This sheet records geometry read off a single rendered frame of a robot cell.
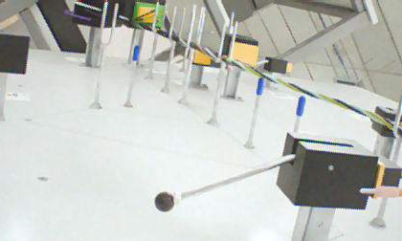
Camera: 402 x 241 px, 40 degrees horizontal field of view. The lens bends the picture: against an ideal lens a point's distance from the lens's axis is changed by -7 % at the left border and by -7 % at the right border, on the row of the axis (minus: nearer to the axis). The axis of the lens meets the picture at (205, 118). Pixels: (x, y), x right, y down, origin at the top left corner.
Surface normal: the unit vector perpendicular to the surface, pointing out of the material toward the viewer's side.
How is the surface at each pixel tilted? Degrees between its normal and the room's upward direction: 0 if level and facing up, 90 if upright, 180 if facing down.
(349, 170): 98
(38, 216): 54
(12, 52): 90
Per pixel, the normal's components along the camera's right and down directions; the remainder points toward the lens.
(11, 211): 0.17, -0.96
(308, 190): 0.19, 0.25
